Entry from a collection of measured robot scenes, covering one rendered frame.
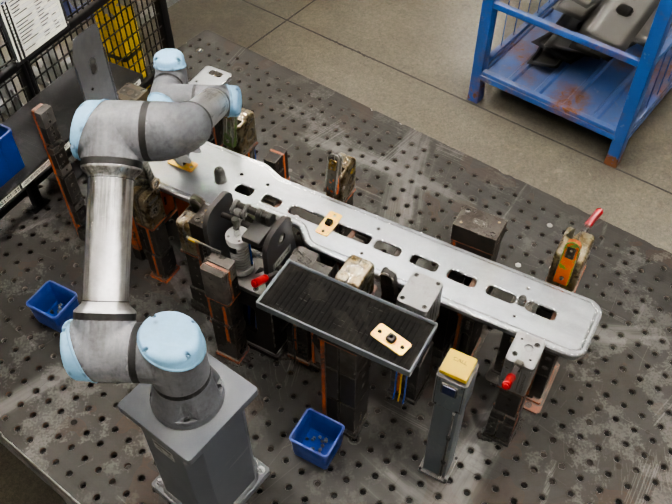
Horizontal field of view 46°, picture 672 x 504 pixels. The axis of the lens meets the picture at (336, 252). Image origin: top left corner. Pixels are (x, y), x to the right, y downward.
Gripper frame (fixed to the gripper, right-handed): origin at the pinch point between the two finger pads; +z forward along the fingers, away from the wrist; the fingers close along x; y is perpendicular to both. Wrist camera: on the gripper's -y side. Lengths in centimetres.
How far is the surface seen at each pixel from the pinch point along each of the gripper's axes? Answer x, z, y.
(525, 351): -17, -5, 106
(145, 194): -17.7, -2.7, 1.7
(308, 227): -3.6, 1.9, 42.5
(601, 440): -8, 31, 129
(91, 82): -0.5, -16.4, -26.7
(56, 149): -17.0, -4.4, -28.6
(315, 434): -41, 32, 65
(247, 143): 19.7, 6.1, 8.4
